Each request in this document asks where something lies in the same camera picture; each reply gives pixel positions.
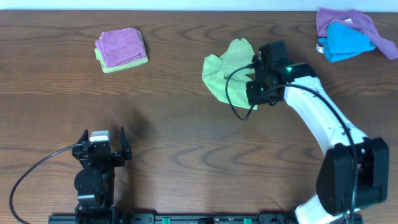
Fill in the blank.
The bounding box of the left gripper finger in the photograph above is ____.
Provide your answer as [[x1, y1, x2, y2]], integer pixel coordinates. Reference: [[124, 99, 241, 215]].
[[76, 129, 89, 145], [121, 126, 131, 153]]

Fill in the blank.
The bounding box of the light green microfiber cloth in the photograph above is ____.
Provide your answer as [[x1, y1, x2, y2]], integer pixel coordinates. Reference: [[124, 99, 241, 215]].
[[202, 38, 254, 109]]

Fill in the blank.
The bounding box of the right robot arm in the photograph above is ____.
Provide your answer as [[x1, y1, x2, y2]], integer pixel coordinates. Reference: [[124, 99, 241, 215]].
[[246, 41, 389, 223]]

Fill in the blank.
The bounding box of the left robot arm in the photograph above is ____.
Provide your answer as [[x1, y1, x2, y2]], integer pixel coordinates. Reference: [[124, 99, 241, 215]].
[[72, 128, 132, 210]]

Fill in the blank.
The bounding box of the folded green cloth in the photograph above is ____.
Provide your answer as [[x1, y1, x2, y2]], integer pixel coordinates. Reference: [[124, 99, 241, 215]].
[[94, 30, 149, 74]]

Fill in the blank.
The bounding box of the crumpled blue cloth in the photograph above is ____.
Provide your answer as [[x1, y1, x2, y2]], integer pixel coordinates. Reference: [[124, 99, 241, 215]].
[[316, 23, 376, 62]]

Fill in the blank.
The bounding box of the crumpled purple cloth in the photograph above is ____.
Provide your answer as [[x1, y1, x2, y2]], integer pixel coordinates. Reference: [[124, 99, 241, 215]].
[[316, 8, 397, 60]]

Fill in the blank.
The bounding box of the folded purple cloth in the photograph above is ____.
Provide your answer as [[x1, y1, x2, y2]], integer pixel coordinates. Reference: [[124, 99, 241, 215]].
[[95, 27, 148, 68]]

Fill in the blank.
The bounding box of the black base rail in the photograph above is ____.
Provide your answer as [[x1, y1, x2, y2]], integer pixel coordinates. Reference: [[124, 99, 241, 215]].
[[48, 213, 298, 224]]

